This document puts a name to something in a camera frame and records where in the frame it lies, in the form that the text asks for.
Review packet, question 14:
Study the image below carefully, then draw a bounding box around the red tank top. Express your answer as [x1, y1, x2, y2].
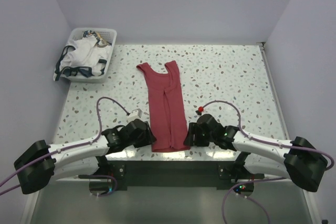
[136, 61, 190, 153]

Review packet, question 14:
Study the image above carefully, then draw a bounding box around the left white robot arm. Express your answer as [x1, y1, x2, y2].
[14, 119, 156, 195]

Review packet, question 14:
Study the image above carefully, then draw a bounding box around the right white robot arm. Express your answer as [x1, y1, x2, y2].
[184, 114, 328, 193]

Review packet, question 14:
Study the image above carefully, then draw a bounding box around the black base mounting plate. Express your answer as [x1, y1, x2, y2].
[79, 158, 265, 190]

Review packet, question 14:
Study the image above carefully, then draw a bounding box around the aluminium front rail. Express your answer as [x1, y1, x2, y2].
[34, 174, 82, 183]

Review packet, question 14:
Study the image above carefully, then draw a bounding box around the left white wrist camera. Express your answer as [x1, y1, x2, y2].
[128, 109, 143, 121]

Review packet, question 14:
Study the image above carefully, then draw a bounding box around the white plastic basket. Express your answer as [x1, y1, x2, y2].
[53, 27, 117, 83]

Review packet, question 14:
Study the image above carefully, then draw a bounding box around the white tank top navy trim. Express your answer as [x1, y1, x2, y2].
[53, 37, 112, 81]

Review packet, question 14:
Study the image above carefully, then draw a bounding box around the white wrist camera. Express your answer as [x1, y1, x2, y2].
[128, 109, 143, 121]
[196, 106, 206, 116]

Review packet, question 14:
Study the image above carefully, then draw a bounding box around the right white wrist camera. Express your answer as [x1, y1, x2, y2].
[196, 106, 206, 116]

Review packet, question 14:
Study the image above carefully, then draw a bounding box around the patterned tank top in basket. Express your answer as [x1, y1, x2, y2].
[82, 30, 107, 45]

